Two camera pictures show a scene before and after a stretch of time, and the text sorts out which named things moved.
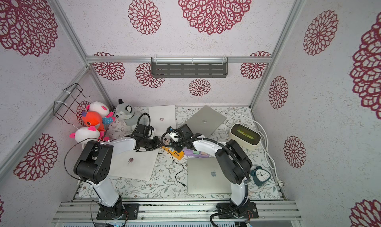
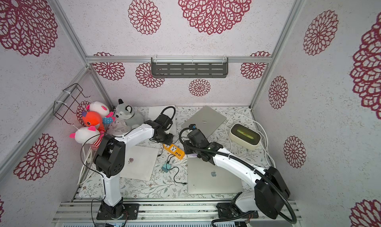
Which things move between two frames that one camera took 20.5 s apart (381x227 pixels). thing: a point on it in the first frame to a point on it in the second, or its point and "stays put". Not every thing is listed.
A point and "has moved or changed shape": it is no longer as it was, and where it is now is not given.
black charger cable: x=185 y=186 has moved or changed shape
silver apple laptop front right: x=206 y=175 stays put
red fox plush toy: x=91 y=118 stays put
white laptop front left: x=134 y=165 stays put
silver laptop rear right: x=205 y=121 stays put
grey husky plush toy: x=125 y=112 stays put
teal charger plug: x=172 y=135 to x=164 y=168
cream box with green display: x=247 y=138 stays put
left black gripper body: x=151 y=144 to x=165 y=139
